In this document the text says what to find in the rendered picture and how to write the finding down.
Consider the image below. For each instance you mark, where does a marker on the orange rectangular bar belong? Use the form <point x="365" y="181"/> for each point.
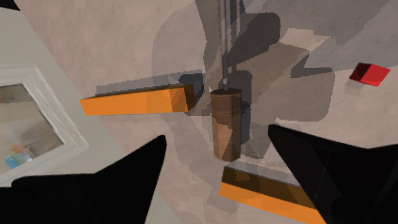
<point x="268" y="195"/>
<point x="180" y="98"/>

